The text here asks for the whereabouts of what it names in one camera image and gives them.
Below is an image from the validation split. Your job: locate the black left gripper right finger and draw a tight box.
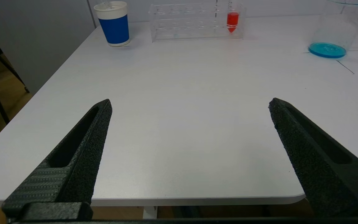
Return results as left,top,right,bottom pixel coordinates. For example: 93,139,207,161
268,98,358,218

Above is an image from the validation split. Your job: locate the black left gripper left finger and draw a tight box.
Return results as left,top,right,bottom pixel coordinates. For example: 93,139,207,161
2,99,113,223

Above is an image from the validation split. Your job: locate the clear glass beaker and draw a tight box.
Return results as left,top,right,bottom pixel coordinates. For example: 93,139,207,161
308,0,358,59

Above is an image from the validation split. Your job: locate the unlabelled test tube red pigment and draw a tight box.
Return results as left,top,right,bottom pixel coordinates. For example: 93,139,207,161
227,0,240,33

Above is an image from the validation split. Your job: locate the clear acrylic test tube rack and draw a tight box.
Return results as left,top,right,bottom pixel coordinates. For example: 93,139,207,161
149,2,244,42

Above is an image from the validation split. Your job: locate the white table leg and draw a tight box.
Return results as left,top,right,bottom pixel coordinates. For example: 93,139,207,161
143,206,158,219

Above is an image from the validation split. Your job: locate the blue and white paper cup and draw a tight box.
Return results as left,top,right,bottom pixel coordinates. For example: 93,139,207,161
94,1,131,47

